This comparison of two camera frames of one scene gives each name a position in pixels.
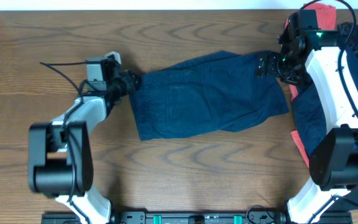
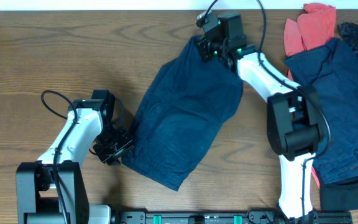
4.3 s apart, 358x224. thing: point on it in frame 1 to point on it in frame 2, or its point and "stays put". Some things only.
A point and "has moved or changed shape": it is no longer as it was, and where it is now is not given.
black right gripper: [273, 58] to [202, 45]
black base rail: [195, 218] stays put
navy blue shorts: [215, 93] has moved or changed shape
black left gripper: [127, 83] to [117, 149]
